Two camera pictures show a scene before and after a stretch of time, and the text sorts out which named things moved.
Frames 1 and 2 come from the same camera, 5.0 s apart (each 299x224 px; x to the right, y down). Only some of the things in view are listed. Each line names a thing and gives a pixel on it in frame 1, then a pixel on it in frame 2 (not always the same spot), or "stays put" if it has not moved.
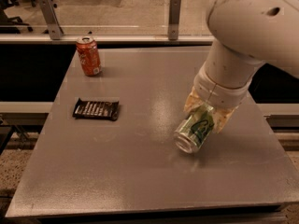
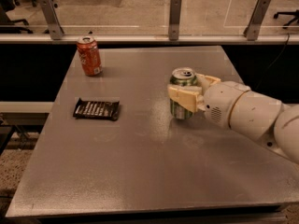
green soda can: x=194 y=130 → x=184 y=77
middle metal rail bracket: x=175 y=7 stays put
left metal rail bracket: x=55 y=29 stays put
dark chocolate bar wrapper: x=96 y=109 stays put
